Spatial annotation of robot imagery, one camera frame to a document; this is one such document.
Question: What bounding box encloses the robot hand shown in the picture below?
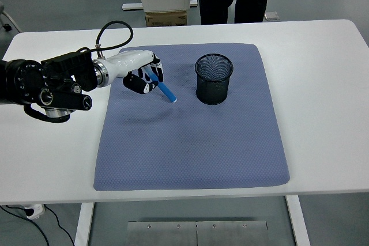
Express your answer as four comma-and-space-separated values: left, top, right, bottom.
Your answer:
105, 50, 165, 95

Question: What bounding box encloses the blue marker with clear cap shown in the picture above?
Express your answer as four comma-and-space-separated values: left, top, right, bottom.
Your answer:
144, 67, 178, 104

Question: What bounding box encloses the black mesh pen holder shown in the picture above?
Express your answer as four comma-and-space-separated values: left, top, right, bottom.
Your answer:
194, 53, 234, 105

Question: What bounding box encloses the white stand base bar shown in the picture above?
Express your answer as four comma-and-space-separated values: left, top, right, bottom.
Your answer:
122, 0, 198, 10

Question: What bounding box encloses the brown cardboard box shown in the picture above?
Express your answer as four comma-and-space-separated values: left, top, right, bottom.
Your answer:
144, 10, 188, 27

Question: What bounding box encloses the blue-grey quilted mat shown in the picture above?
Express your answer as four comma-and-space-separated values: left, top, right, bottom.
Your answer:
93, 43, 291, 192

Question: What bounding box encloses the white chair base with caster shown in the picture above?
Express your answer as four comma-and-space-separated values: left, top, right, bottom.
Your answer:
0, 1, 22, 33

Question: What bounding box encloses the white table leg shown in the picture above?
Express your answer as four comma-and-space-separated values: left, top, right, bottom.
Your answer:
285, 195, 311, 246
74, 202, 95, 246

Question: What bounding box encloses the white power strip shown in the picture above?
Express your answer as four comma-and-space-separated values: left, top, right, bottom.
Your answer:
21, 204, 46, 220

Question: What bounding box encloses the black floor cable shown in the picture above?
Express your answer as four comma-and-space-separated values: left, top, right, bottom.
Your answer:
44, 205, 75, 246
0, 205, 49, 246

